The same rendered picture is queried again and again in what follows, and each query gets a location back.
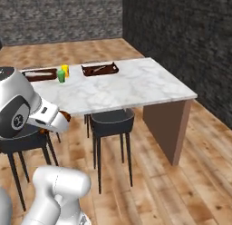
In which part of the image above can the black stool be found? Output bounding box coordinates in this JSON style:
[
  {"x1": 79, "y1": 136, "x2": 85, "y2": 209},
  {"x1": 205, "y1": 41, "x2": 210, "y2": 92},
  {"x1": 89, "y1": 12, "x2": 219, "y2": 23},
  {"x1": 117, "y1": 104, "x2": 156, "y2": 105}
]
[
  {"x1": 89, "y1": 108, "x2": 136, "y2": 195},
  {"x1": 0, "y1": 122, "x2": 60, "y2": 212},
  {"x1": 83, "y1": 113, "x2": 92, "y2": 139}
]

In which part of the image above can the green shaker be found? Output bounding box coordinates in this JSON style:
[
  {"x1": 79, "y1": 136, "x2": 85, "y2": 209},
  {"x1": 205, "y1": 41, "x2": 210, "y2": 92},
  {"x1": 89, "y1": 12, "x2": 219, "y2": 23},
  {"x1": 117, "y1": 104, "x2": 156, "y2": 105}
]
[{"x1": 57, "y1": 69, "x2": 66, "y2": 83}]

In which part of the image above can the dark brown tray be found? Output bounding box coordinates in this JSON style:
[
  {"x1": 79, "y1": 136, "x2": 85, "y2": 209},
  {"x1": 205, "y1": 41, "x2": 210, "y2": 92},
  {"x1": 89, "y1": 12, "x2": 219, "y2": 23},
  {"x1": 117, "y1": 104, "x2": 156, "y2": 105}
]
[
  {"x1": 81, "y1": 62, "x2": 120, "y2": 77},
  {"x1": 21, "y1": 68, "x2": 58, "y2": 83}
]

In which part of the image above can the yellow shaker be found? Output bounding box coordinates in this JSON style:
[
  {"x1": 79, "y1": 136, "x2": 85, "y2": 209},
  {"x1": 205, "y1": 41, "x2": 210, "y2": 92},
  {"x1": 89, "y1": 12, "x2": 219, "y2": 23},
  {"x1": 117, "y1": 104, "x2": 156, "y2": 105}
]
[{"x1": 61, "y1": 64, "x2": 70, "y2": 79}]

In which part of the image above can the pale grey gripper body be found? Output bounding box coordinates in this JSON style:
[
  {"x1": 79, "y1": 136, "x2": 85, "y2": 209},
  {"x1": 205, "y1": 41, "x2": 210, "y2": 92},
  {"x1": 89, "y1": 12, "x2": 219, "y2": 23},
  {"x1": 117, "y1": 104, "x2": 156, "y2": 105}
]
[{"x1": 26, "y1": 111, "x2": 71, "y2": 133}]

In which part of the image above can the brown chicken drumstick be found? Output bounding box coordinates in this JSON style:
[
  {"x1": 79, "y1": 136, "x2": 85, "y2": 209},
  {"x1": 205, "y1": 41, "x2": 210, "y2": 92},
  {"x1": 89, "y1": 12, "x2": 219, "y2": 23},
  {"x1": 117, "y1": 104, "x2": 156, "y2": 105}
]
[{"x1": 38, "y1": 110, "x2": 73, "y2": 135}]

